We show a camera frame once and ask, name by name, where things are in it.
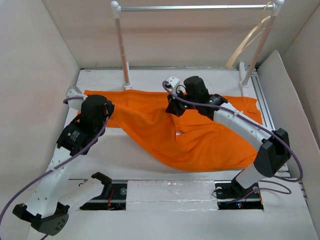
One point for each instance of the orange trousers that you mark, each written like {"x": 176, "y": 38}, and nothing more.
{"x": 191, "y": 142}

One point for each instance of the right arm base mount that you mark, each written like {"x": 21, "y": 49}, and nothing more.
{"x": 227, "y": 199}

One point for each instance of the white clothes rack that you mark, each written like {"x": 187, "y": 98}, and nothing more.
{"x": 244, "y": 75}

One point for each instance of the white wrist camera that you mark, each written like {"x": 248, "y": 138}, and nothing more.
{"x": 73, "y": 92}
{"x": 172, "y": 83}

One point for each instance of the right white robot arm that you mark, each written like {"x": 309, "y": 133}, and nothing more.
{"x": 272, "y": 146}

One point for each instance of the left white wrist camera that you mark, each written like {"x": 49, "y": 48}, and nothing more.
{"x": 73, "y": 92}

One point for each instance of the white foam board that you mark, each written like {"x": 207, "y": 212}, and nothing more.
{"x": 287, "y": 112}

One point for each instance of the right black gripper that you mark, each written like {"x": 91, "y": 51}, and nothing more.
{"x": 173, "y": 107}

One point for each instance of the beige wooden hanger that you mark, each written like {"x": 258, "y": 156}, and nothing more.
{"x": 251, "y": 36}

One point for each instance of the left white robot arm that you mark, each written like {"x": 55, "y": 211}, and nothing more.
{"x": 48, "y": 209}

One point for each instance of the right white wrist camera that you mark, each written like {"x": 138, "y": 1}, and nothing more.
{"x": 172, "y": 83}

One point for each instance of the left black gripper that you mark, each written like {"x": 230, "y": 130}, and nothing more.
{"x": 110, "y": 108}

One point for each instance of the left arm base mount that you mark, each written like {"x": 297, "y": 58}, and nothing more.
{"x": 112, "y": 198}

